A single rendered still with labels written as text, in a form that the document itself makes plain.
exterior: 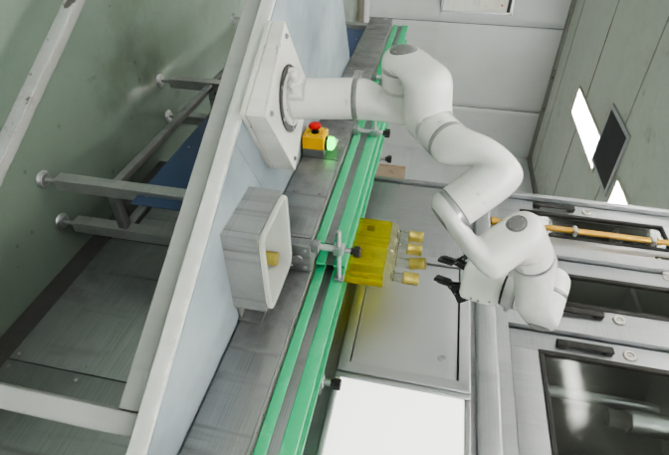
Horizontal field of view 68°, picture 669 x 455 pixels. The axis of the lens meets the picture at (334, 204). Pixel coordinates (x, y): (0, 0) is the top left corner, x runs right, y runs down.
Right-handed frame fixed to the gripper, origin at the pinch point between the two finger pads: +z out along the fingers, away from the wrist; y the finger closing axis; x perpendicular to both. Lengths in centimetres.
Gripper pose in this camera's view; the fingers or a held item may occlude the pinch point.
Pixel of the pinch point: (444, 270)
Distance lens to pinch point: 131.2
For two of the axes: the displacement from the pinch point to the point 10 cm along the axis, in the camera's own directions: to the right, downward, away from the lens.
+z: -8.6, -2.6, 4.4
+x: -5.0, 2.1, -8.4
